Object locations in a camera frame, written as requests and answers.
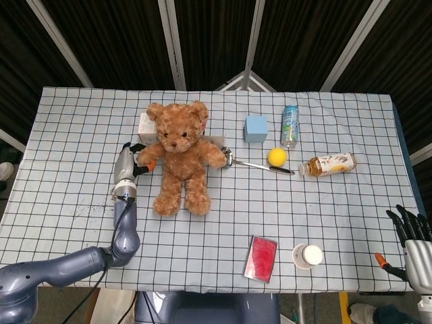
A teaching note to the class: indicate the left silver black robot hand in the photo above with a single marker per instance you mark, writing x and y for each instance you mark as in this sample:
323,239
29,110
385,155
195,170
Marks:
124,165

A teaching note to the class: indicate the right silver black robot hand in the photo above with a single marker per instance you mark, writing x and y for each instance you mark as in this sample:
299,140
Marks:
418,263

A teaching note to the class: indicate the brown teddy bear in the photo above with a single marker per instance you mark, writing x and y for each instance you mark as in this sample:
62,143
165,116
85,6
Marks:
180,158

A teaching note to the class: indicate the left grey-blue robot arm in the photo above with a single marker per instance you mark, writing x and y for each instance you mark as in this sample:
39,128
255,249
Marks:
125,219

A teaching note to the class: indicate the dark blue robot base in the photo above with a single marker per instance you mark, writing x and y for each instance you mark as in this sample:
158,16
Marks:
209,310

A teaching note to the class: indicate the white carton box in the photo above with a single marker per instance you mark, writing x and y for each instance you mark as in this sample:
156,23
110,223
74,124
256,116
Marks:
146,130

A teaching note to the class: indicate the white shoe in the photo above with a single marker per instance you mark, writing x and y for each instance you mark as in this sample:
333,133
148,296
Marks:
5,171
362,313

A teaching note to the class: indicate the white black checked tablecloth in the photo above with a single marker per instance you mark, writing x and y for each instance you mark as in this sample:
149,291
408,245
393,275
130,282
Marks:
219,216

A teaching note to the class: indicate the white paper cup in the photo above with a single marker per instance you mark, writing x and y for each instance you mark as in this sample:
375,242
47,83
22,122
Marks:
308,256

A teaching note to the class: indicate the tea bottle with white cap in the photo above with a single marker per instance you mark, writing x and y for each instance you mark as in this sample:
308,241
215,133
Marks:
332,163

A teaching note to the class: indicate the light blue foam cube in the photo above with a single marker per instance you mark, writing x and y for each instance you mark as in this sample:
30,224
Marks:
255,130

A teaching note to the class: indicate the beige cardboard panel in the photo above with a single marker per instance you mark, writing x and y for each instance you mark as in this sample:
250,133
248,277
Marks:
111,307

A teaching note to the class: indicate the yellow ball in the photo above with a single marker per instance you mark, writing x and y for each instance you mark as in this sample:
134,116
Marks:
277,156

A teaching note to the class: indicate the red pad in clear case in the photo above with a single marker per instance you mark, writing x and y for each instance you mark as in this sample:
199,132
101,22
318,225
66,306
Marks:
261,258

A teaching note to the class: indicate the blue green drink can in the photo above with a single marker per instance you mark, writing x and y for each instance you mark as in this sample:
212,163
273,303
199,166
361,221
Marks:
290,126

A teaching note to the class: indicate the white metal frame post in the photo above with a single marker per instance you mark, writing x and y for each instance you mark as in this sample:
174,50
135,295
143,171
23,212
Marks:
172,44
254,37
60,44
352,44

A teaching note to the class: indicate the white triangular frame brace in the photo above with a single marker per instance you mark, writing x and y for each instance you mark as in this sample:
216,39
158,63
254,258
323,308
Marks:
246,81

